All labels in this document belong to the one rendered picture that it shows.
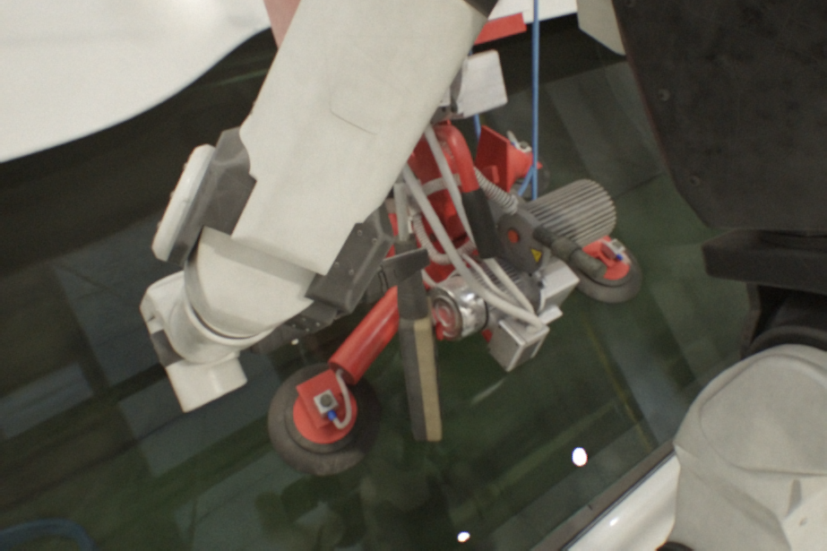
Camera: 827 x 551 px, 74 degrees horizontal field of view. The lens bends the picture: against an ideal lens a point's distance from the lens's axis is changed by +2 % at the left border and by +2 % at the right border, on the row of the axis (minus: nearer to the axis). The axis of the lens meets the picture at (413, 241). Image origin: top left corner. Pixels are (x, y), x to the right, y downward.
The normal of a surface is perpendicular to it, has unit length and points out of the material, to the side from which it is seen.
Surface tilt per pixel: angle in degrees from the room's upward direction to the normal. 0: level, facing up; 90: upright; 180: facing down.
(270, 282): 83
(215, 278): 83
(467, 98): 73
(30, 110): 21
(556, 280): 26
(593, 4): 135
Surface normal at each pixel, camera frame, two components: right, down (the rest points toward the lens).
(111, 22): 0.08, -0.63
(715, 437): -0.89, 0.31
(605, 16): -0.31, 0.94
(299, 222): 0.13, 0.46
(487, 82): 0.49, 0.14
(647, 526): -0.39, -0.92
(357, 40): -0.17, 0.30
